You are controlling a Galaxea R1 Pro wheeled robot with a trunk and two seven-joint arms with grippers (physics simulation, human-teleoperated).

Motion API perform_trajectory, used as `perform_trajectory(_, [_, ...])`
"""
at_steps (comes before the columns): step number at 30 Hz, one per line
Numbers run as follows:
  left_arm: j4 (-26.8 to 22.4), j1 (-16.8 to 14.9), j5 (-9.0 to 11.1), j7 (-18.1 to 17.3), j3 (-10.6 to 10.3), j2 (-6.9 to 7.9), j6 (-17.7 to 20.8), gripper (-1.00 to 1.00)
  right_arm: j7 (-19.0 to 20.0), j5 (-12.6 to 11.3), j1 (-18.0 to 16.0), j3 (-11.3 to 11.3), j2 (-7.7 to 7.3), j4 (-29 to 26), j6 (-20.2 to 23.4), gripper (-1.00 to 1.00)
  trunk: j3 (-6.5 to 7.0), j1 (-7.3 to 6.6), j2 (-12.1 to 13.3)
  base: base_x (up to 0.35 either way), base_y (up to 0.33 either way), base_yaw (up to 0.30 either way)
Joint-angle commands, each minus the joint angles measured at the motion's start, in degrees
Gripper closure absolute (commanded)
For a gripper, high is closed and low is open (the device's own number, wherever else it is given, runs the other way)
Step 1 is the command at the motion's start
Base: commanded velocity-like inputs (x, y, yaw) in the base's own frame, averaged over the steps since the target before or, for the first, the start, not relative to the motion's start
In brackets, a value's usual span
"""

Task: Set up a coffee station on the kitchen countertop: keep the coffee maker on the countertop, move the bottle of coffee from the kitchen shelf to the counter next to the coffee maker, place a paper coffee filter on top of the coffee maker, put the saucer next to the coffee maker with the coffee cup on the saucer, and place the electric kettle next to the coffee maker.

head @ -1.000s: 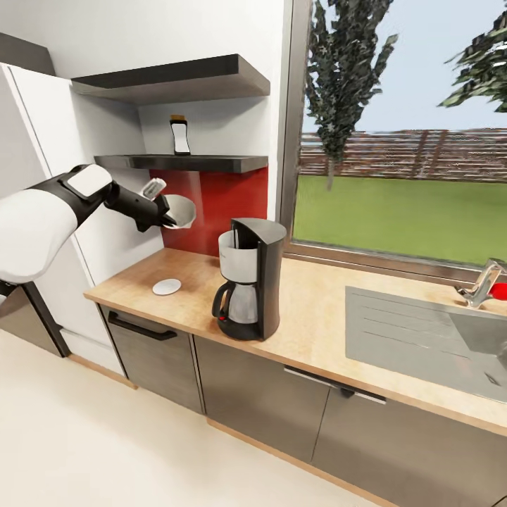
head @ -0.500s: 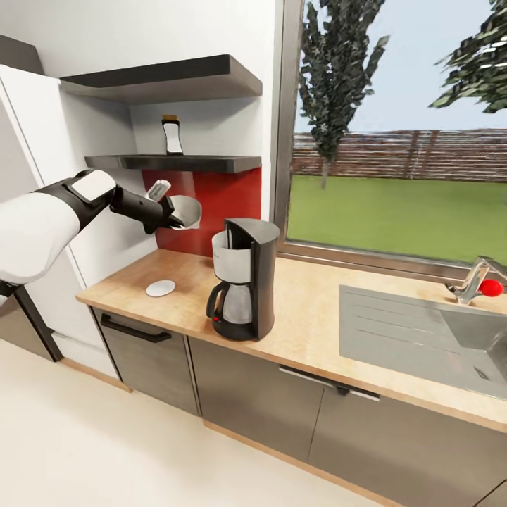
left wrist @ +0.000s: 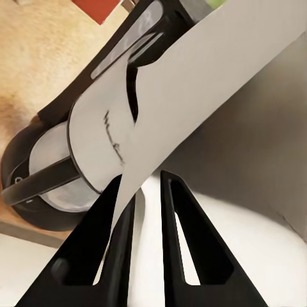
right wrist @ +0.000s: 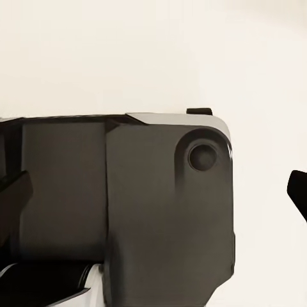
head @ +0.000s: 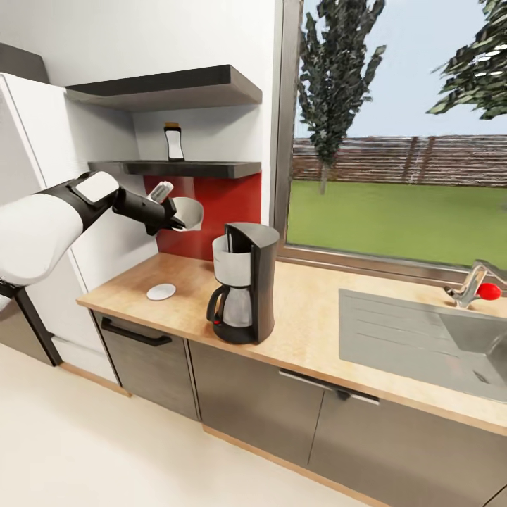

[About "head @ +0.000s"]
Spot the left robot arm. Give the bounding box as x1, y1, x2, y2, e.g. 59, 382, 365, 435
0, 171, 185, 311

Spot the saucer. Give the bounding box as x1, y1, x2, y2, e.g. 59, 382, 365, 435
147, 284, 175, 301

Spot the bottle of coffee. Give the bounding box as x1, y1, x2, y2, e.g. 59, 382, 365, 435
164, 123, 186, 162

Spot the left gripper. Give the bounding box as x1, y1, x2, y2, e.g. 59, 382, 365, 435
134, 197, 185, 236

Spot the paper coffee filter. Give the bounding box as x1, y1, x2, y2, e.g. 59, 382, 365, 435
173, 197, 204, 232

